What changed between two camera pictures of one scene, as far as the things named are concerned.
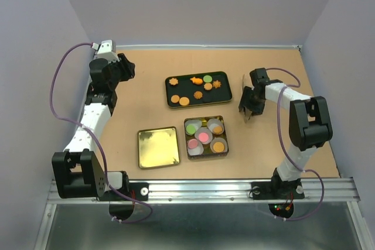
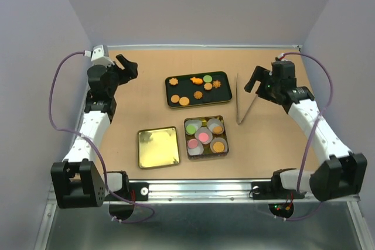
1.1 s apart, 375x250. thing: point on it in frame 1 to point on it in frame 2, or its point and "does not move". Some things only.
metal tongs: [246, 82] to [237, 111]
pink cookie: [193, 143] does not move
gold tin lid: [158, 147] does not move
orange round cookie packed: [217, 129] does not move
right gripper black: [257, 109] to [257, 75]
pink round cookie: [203, 137] does not move
